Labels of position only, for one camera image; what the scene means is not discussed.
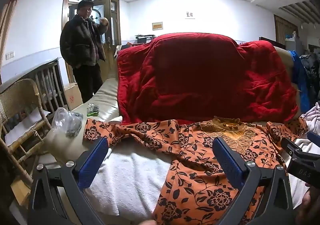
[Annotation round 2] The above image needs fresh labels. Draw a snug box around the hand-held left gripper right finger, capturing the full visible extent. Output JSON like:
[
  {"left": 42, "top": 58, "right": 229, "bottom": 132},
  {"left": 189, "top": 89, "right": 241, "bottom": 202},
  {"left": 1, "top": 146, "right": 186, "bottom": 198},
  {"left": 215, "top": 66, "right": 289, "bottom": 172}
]
[{"left": 212, "top": 136, "right": 294, "bottom": 225}]

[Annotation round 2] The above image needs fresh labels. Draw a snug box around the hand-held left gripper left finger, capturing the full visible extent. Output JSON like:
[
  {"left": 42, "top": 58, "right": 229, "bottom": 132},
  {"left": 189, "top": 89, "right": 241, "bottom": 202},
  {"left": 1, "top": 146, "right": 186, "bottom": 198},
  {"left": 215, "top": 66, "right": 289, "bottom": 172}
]
[{"left": 27, "top": 137, "right": 110, "bottom": 225}]

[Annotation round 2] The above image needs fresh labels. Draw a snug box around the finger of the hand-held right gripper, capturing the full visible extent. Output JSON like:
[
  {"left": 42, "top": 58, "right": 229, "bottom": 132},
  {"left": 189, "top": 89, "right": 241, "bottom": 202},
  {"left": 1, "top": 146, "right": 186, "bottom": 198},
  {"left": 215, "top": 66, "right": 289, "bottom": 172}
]
[
  {"left": 280, "top": 137, "right": 320, "bottom": 165},
  {"left": 307, "top": 130, "right": 320, "bottom": 144}
]

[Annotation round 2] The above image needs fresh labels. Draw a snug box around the orange floral garment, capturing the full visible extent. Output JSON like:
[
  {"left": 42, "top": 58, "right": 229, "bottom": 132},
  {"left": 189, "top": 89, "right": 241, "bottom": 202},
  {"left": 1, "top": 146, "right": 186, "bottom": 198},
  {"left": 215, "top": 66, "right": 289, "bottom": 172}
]
[{"left": 82, "top": 116, "right": 309, "bottom": 225}]

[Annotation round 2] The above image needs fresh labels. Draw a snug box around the person's right hand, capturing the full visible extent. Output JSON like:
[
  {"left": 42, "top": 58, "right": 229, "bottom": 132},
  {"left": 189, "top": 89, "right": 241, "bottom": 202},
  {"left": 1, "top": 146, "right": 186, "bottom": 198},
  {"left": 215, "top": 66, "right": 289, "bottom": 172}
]
[{"left": 303, "top": 187, "right": 320, "bottom": 213}]

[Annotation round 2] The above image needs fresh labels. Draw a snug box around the pale pink fleece cloth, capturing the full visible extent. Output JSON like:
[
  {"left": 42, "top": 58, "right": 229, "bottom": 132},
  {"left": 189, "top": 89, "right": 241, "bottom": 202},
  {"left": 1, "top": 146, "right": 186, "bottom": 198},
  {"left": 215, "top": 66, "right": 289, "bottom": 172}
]
[{"left": 299, "top": 102, "right": 320, "bottom": 130}]

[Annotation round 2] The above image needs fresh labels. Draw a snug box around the white towel blanket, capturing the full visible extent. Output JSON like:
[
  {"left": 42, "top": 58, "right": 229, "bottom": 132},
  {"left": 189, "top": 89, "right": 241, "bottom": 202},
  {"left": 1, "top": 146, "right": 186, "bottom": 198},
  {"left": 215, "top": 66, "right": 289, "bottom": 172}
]
[{"left": 85, "top": 137, "right": 320, "bottom": 218}]

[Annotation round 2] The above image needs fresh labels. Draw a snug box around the clear plastic bag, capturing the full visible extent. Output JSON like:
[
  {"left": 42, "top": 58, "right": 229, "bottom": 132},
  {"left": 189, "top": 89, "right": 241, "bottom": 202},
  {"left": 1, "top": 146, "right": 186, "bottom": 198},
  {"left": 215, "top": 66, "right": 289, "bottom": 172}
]
[{"left": 51, "top": 107, "right": 83, "bottom": 138}]

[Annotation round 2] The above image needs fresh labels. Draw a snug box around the green packet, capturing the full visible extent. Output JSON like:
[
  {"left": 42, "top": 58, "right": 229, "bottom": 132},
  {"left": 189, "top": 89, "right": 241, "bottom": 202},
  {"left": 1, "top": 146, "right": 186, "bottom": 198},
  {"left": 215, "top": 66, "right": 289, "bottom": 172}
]
[{"left": 86, "top": 103, "right": 100, "bottom": 117}]

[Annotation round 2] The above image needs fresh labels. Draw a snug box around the blue jacket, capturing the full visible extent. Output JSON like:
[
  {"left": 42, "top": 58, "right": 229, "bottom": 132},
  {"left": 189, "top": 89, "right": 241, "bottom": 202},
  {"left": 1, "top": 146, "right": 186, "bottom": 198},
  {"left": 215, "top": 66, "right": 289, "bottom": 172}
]
[{"left": 287, "top": 50, "right": 310, "bottom": 115}]

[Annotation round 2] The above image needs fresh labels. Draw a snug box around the black puffer jacket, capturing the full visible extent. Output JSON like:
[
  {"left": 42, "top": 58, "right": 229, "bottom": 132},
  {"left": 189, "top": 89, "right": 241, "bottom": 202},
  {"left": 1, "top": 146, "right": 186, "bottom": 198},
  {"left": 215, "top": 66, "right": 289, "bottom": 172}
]
[{"left": 300, "top": 52, "right": 320, "bottom": 105}]

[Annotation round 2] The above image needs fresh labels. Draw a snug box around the cardboard box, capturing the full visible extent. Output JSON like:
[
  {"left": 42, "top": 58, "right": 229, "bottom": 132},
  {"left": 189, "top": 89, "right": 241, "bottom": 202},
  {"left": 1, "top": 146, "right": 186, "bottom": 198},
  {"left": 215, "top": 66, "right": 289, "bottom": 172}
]
[{"left": 64, "top": 83, "right": 83, "bottom": 111}]

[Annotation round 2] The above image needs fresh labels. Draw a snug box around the beige sofa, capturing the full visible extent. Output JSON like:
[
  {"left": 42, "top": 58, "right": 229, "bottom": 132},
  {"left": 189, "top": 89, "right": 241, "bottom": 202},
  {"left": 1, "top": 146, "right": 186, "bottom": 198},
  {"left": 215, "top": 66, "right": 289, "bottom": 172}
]
[{"left": 42, "top": 46, "right": 300, "bottom": 165}]

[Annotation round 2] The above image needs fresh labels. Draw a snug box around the white chair cushion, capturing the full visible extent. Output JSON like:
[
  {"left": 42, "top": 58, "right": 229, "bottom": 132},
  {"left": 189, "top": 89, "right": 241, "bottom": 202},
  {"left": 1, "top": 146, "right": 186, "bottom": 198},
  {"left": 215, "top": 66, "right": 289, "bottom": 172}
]
[{"left": 5, "top": 107, "right": 50, "bottom": 147}]

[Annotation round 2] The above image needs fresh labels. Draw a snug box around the red blanket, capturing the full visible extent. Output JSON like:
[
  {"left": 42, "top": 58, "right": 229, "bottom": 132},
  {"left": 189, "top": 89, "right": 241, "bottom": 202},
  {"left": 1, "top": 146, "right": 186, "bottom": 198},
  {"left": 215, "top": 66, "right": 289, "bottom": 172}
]
[{"left": 116, "top": 32, "right": 299, "bottom": 124}]

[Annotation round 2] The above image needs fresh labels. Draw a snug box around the dark wooden slatted bench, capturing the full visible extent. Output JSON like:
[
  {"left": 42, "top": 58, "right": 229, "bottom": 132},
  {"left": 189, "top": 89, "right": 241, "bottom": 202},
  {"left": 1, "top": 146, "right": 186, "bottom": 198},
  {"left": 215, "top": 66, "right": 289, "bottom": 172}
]
[{"left": 0, "top": 57, "right": 69, "bottom": 115}]

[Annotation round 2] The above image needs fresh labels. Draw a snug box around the wicker chair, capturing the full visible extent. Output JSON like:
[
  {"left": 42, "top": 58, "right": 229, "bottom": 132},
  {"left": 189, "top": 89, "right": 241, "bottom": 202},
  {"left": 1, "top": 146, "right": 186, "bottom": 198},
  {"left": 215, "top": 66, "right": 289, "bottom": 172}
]
[{"left": 0, "top": 78, "right": 52, "bottom": 185}]

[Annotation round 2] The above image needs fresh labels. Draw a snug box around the wooden lattice screen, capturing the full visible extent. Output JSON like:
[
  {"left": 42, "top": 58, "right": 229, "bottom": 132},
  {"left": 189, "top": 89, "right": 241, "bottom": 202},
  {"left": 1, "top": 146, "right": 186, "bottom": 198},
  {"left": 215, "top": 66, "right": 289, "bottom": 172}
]
[{"left": 274, "top": 14, "right": 299, "bottom": 45}]

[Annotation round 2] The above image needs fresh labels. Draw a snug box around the dark cabinet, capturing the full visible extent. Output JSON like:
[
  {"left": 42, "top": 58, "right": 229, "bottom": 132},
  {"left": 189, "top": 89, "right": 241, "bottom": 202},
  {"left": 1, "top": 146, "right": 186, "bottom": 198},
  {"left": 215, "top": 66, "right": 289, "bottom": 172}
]
[{"left": 136, "top": 34, "right": 157, "bottom": 45}]

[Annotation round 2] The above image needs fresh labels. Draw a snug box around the wooden glass door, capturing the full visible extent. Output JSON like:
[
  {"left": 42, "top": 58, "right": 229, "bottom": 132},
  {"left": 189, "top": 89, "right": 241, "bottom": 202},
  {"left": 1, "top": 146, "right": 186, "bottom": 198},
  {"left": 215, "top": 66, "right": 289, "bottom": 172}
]
[{"left": 63, "top": 0, "right": 122, "bottom": 83}]

